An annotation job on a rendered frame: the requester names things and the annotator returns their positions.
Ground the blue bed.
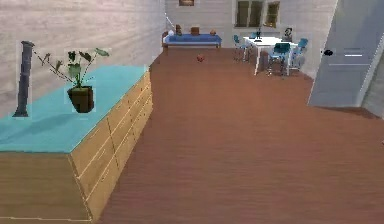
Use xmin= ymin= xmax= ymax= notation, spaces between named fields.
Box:
xmin=161 ymin=30 xmax=223 ymax=49

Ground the teal chair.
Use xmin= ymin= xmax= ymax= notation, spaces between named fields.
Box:
xmin=290 ymin=37 xmax=309 ymax=70
xmin=267 ymin=42 xmax=292 ymax=76
xmin=232 ymin=34 xmax=252 ymax=62

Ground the wooden dresser with turquoise top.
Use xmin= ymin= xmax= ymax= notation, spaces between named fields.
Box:
xmin=0 ymin=64 xmax=154 ymax=223

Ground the white dining table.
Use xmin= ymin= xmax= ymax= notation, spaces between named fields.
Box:
xmin=242 ymin=36 xmax=299 ymax=76

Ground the green house plant brown pot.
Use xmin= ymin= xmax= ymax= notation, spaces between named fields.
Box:
xmin=32 ymin=47 xmax=111 ymax=114

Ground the window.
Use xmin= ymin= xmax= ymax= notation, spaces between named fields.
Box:
xmin=234 ymin=0 xmax=266 ymax=28

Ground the dark statue bust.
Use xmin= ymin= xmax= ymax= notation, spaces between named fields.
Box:
xmin=282 ymin=27 xmax=294 ymax=43

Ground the grey room door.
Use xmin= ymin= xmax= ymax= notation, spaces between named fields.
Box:
xmin=307 ymin=0 xmax=384 ymax=108

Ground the dark grey column statue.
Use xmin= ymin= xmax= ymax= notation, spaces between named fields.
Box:
xmin=12 ymin=40 xmax=36 ymax=118

